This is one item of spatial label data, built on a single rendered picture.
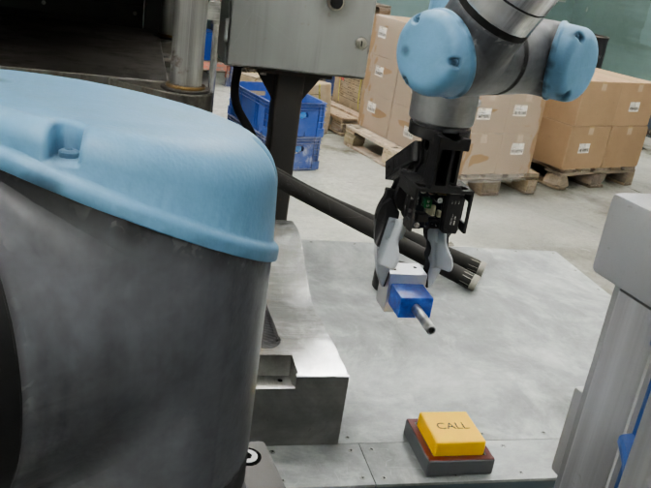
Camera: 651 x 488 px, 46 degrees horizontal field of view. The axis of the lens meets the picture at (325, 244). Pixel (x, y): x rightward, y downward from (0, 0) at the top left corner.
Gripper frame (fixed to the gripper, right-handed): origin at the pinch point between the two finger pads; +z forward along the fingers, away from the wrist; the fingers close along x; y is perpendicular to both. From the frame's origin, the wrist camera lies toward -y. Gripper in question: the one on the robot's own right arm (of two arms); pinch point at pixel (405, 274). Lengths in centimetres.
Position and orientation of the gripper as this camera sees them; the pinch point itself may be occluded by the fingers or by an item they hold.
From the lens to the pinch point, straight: 98.1
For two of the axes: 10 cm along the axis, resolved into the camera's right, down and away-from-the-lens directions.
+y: 2.2, 3.8, -9.0
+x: 9.7, 0.4, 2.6
